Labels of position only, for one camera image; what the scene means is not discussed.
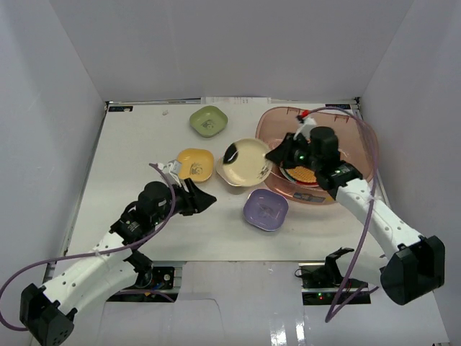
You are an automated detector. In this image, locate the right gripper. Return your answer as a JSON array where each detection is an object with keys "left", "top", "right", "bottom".
[{"left": 265, "top": 133, "right": 321, "bottom": 173}]

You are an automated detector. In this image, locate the woven bamboo round tray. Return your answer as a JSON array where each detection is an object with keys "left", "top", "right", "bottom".
[{"left": 285, "top": 167, "right": 316, "bottom": 185}]

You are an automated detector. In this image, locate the cream round floral plate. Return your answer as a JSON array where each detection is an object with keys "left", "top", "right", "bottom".
[{"left": 223, "top": 138, "right": 273, "bottom": 187}]

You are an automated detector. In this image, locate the red floral round plate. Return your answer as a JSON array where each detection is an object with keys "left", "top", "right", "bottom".
[{"left": 279, "top": 167, "right": 318, "bottom": 187}]

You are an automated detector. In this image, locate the purple square panda dish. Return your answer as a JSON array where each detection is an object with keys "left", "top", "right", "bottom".
[{"left": 243, "top": 189, "right": 289, "bottom": 232}]

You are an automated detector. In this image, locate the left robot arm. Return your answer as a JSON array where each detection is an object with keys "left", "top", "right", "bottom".
[{"left": 19, "top": 179, "right": 217, "bottom": 345}]

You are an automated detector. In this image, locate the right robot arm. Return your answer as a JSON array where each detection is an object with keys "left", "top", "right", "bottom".
[{"left": 266, "top": 126, "right": 445, "bottom": 306}]

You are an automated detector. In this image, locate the pink translucent plastic bin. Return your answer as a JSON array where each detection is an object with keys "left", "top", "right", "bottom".
[{"left": 256, "top": 107, "right": 379, "bottom": 205}]

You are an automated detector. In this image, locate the yellow square panda dish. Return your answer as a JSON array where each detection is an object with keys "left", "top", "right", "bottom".
[{"left": 176, "top": 148, "right": 215, "bottom": 183}]

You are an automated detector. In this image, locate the cream square panda dish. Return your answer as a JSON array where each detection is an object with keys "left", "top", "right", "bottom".
[{"left": 215, "top": 157, "right": 250, "bottom": 187}]

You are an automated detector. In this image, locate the green square panda dish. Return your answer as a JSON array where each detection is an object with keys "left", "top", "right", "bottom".
[{"left": 189, "top": 105, "right": 228, "bottom": 138}]

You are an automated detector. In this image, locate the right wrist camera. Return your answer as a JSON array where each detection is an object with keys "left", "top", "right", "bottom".
[{"left": 294, "top": 110, "right": 317, "bottom": 139}]

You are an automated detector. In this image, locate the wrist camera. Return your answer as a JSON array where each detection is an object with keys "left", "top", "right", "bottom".
[
  {"left": 294, "top": 110, "right": 317, "bottom": 139},
  {"left": 158, "top": 159, "right": 182, "bottom": 187}
]

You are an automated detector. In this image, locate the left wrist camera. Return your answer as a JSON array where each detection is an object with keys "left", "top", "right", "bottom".
[{"left": 158, "top": 159, "right": 182, "bottom": 187}]

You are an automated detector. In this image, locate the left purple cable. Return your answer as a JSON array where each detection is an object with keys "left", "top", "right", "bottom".
[{"left": 0, "top": 162, "right": 177, "bottom": 332}]

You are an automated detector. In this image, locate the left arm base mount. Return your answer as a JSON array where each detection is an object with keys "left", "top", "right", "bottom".
[{"left": 107, "top": 266, "right": 178, "bottom": 303}]

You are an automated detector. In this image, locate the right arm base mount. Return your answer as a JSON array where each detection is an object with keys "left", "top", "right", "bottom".
[{"left": 294, "top": 248, "right": 371, "bottom": 306}]

